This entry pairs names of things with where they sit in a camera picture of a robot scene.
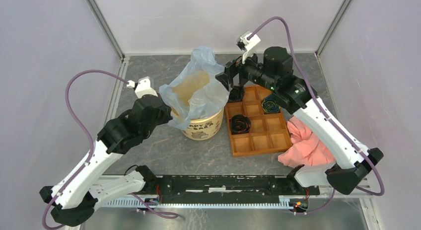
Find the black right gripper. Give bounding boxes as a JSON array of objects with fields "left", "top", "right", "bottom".
[{"left": 215, "top": 46, "right": 278, "bottom": 91}]

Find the light blue plastic trash bag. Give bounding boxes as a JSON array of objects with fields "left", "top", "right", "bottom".
[{"left": 158, "top": 46, "right": 229, "bottom": 130}]

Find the yellow capybara trash bin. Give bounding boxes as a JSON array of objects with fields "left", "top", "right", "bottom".
[{"left": 172, "top": 71, "right": 223, "bottom": 141}]

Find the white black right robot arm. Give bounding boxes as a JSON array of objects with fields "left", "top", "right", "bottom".
[{"left": 215, "top": 46, "right": 384, "bottom": 195}]

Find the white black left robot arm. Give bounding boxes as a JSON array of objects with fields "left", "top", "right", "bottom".
[{"left": 40, "top": 94, "right": 172, "bottom": 227}]

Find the orange compartment tray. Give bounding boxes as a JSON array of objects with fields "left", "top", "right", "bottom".
[{"left": 224, "top": 85, "right": 292, "bottom": 157}]

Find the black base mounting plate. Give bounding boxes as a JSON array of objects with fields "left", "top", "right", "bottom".
[{"left": 137, "top": 175, "right": 320, "bottom": 204}]

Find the pink cloth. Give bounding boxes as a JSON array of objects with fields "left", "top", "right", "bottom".
[{"left": 278, "top": 116, "right": 335, "bottom": 168}]

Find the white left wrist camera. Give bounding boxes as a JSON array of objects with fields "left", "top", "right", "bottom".
[{"left": 126, "top": 77, "right": 158, "bottom": 98}]

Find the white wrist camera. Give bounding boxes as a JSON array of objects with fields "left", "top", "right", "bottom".
[
  {"left": 237, "top": 31, "right": 261, "bottom": 64},
  {"left": 126, "top": 77, "right": 158, "bottom": 98}
]

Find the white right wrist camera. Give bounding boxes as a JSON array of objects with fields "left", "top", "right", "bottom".
[{"left": 237, "top": 31, "right": 261, "bottom": 64}]

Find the aluminium frame rail front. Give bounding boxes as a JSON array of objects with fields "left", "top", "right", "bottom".
[{"left": 76, "top": 174, "right": 373, "bottom": 199}]

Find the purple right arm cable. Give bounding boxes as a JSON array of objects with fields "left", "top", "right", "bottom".
[{"left": 248, "top": 16, "right": 385, "bottom": 216}]

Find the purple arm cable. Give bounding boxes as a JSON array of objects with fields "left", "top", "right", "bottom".
[
  {"left": 248, "top": 16, "right": 385, "bottom": 216},
  {"left": 41, "top": 70, "right": 180, "bottom": 230}
]

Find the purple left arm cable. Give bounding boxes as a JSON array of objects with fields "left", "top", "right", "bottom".
[{"left": 41, "top": 70, "right": 180, "bottom": 230}]

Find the white slotted cable duct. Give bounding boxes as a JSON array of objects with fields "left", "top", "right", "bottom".
[{"left": 103, "top": 196, "right": 293, "bottom": 210}]

